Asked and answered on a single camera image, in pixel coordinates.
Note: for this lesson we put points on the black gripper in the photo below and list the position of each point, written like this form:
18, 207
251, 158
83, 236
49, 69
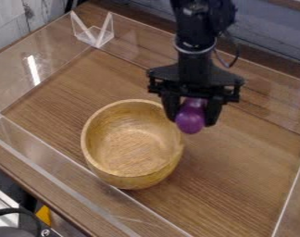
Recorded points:
210, 83

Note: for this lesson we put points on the purple toy eggplant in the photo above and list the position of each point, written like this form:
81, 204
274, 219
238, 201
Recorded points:
191, 117

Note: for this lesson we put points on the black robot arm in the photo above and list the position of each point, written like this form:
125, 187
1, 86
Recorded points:
203, 20

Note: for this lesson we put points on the brown wooden bowl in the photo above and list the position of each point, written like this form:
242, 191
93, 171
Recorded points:
131, 144

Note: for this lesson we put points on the yellow black device corner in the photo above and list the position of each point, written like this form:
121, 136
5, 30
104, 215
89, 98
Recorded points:
44, 215

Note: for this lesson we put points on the clear acrylic corner bracket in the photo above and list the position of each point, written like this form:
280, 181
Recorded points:
96, 36

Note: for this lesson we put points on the clear acrylic front wall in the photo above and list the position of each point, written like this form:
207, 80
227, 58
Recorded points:
41, 157

